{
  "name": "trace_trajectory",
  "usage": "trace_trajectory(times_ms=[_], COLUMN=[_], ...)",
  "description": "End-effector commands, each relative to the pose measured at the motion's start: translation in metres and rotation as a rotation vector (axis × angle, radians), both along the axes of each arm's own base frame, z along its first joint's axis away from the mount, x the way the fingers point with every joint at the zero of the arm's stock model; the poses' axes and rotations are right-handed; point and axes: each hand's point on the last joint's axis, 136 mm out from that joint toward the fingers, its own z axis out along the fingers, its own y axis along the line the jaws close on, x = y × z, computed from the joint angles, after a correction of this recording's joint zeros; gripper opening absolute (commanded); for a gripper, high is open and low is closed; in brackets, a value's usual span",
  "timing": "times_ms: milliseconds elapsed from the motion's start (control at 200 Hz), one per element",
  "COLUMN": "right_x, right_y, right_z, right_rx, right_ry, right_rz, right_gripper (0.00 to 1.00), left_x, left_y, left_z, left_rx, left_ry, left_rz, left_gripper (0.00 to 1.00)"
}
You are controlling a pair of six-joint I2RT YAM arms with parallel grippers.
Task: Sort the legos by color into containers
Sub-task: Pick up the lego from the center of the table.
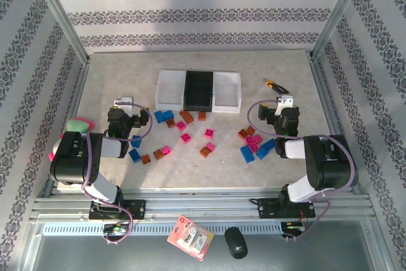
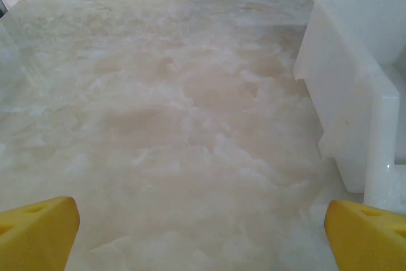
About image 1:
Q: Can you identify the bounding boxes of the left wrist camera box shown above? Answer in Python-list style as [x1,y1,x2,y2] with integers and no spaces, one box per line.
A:
[114,95,135,117]

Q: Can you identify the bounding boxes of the green pink plush toy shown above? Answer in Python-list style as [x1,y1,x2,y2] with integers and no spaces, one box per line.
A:
[65,118,95,134]

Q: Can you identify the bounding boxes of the aluminium side rail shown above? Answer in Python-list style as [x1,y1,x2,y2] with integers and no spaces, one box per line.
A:
[309,56,362,194]

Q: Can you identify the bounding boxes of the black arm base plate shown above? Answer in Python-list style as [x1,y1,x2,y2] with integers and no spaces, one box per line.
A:
[250,197,317,220]
[88,199,147,221]

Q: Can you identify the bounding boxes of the black computer mouse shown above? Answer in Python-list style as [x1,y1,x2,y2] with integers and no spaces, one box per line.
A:
[224,226,249,260]

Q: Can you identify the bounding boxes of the black plastic bin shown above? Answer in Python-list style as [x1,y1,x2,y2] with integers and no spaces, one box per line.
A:
[183,70,214,113]

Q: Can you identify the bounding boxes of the purple cable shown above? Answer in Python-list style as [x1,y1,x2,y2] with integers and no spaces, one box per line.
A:
[81,102,154,245]
[247,99,357,243]

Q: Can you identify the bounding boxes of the small circuit board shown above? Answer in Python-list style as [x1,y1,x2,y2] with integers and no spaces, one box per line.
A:
[280,221,305,232]
[103,223,129,234]

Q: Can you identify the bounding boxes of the red usb drive package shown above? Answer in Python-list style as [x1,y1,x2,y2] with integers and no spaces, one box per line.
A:
[167,215,215,262]

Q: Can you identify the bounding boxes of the aluminium mounting rail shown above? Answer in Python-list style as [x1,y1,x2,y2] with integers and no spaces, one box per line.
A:
[30,188,378,223]

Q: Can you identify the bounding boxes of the grey metal shelf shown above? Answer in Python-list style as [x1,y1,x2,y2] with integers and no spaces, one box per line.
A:
[18,220,391,271]

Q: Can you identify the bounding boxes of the slotted cable duct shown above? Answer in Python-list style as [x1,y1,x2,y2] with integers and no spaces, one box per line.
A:
[43,222,283,237]

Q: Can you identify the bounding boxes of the white plastic bin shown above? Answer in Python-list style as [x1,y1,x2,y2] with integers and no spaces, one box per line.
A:
[154,69,188,110]
[211,71,242,115]

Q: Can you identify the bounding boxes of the long orange lego brick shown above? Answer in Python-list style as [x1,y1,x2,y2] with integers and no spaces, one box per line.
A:
[179,110,194,125]

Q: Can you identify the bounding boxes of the aluminium corner post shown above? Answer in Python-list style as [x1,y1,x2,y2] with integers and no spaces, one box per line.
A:
[310,0,371,61]
[27,0,93,67]

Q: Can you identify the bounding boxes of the yellow black utility knife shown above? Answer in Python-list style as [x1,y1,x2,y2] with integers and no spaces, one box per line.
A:
[262,77,290,95]

